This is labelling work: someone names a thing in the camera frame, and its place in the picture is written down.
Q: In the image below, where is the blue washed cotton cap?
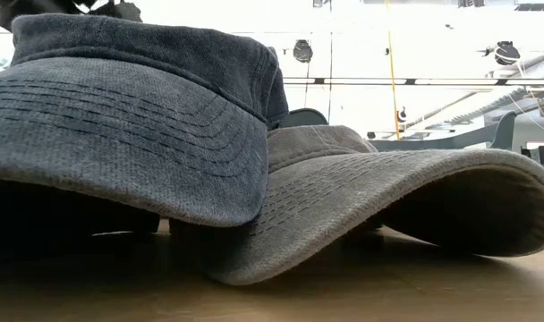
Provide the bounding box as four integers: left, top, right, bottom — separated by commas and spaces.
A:
0, 12, 291, 236

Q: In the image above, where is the grey washed cotton cap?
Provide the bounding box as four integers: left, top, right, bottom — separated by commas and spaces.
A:
168, 123, 544, 287

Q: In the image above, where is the black ceiling cord reel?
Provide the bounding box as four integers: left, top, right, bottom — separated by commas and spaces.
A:
292, 38, 314, 64
481, 39, 523, 67

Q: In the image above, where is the yellow extension cable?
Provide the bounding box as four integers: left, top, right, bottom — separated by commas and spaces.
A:
383, 0, 402, 140

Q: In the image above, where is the horizontal ceiling rail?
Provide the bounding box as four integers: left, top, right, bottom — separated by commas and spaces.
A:
283, 76, 544, 87

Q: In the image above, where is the silver ventilation duct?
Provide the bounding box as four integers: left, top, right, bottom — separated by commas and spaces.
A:
404, 48, 544, 135

